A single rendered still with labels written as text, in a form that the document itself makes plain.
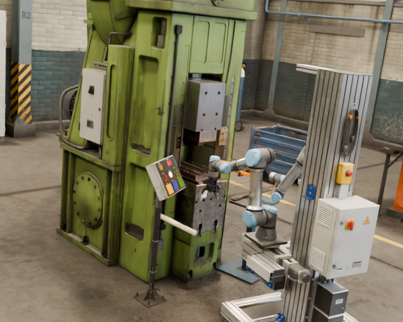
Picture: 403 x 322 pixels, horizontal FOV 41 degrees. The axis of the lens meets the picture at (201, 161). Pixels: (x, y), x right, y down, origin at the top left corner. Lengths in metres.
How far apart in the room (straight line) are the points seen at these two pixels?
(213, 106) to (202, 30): 0.62
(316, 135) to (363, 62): 8.86
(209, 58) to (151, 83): 0.53
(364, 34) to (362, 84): 8.86
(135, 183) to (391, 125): 8.08
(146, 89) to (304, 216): 1.76
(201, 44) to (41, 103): 6.18
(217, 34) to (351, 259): 2.18
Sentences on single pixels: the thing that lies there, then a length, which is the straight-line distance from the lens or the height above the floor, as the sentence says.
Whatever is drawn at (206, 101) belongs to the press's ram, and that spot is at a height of 1.62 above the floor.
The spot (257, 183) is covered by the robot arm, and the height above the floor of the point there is 1.24.
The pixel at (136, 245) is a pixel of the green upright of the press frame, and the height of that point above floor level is 0.29.
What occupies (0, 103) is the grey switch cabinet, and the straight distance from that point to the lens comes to 9.38.
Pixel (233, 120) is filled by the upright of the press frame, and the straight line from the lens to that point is 5.02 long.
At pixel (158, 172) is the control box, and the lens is 4.06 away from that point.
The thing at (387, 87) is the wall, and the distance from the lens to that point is 12.14.
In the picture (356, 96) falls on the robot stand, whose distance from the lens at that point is 3.57.
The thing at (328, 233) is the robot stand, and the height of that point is 1.05.
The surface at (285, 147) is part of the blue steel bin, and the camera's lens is 8.37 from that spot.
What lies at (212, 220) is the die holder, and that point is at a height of 0.56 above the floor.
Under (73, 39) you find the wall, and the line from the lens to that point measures 10.58.
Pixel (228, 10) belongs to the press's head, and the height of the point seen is 2.36.
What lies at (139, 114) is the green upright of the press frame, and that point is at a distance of 4.72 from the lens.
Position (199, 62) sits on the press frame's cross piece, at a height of 1.92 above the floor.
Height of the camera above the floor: 2.25
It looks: 14 degrees down
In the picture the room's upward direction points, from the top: 6 degrees clockwise
